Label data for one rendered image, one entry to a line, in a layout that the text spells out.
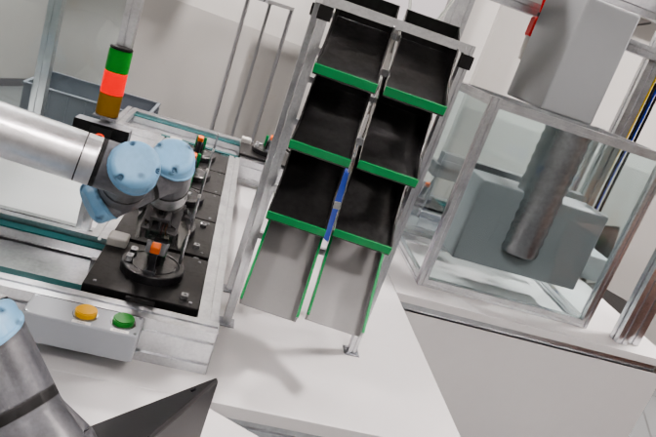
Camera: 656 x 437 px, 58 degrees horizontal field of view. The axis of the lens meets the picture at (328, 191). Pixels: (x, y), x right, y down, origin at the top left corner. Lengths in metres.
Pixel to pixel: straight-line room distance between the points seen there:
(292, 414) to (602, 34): 1.54
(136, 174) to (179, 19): 5.04
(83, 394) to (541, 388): 1.66
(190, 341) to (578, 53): 1.52
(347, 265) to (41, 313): 0.65
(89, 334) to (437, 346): 1.28
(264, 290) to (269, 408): 0.25
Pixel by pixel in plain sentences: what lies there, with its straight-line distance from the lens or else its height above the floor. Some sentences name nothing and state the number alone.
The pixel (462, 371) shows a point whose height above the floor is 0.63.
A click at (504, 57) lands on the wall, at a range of 4.91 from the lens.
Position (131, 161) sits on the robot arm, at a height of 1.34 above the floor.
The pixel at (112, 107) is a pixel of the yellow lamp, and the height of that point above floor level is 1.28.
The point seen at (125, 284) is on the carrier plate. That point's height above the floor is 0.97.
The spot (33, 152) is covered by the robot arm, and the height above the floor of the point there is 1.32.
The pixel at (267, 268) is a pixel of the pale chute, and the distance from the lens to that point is 1.36.
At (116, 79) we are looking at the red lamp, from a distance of 1.39.
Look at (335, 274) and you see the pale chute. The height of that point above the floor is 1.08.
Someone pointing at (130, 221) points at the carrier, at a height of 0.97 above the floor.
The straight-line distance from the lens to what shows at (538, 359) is 2.32.
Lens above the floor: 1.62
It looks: 16 degrees down
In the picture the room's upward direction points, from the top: 19 degrees clockwise
